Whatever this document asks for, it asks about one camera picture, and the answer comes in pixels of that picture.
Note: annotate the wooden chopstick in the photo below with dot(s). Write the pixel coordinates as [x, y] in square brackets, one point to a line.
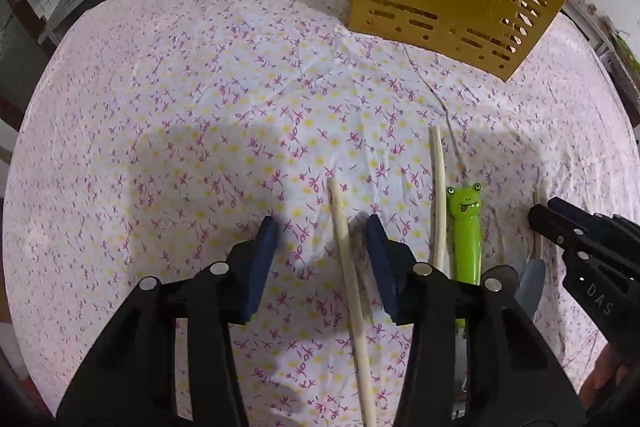
[537, 242]
[440, 207]
[350, 282]

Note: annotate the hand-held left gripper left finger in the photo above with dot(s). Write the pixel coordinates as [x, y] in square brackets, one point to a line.
[260, 267]

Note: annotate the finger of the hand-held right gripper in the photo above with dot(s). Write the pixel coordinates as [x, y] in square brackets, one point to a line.
[590, 222]
[547, 222]

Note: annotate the person's right hand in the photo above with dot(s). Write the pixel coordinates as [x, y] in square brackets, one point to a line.
[605, 372]

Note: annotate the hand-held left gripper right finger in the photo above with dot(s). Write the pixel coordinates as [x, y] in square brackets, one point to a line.
[382, 257]

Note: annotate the floral tablecloth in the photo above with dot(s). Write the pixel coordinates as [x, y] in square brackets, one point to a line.
[200, 107]

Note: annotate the pale blue spoon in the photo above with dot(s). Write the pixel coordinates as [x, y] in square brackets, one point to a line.
[531, 284]

